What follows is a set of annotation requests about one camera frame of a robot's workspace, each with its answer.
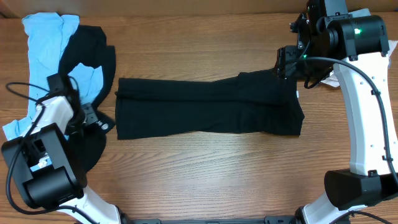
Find black t-shirt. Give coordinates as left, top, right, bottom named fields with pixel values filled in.
left=115, top=70, right=305, bottom=140

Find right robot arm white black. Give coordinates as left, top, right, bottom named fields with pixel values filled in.
left=265, top=1, right=397, bottom=224

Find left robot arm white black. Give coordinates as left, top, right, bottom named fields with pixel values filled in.
left=1, top=74, right=131, bottom=224

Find beige folded shorts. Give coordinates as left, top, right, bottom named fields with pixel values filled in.
left=321, top=40, right=398, bottom=88

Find black garment with logo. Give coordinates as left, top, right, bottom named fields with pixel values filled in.
left=58, top=25, right=116, bottom=172

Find pale blue folded cloth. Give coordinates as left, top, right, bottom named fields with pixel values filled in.
left=349, top=8, right=371, bottom=17

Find light blue printed t-shirt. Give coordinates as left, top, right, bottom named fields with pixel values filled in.
left=2, top=12, right=104, bottom=141

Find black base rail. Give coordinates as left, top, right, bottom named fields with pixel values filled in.
left=131, top=215, right=296, bottom=224

